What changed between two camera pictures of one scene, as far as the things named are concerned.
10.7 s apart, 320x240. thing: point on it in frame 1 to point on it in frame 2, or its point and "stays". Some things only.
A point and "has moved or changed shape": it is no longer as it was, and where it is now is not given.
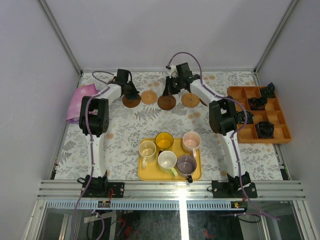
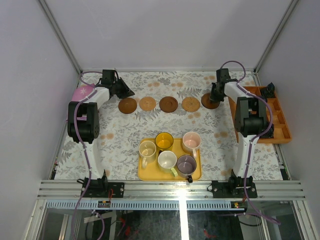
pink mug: x=191 y=141 stays
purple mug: x=186 y=166 stays
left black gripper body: x=132 y=92 to x=121 y=87
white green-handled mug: x=167 y=160 stays
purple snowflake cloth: x=74 y=112 stays
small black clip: x=190 y=179 stays
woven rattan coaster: x=149 y=97 to x=147 y=103
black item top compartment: x=268 y=91 stays
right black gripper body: x=174 y=84 to x=216 y=95
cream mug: x=147 y=150 stays
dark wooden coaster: x=131 y=103 has moved or changed shape
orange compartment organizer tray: x=265 y=123 stays
